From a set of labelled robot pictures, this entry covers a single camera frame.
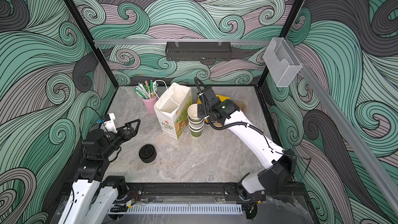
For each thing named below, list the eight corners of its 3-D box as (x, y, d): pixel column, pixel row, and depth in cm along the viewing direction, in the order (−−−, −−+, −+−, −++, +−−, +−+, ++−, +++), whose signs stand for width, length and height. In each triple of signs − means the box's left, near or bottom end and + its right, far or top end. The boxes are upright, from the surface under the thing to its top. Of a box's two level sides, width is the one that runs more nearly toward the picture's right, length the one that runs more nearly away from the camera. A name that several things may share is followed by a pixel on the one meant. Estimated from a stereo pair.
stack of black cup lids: (140, 163, 84) (137, 159, 80) (143, 148, 90) (140, 144, 85) (155, 163, 84) (152, 159, 80) (157, 148, 90) (155, 144, 85)
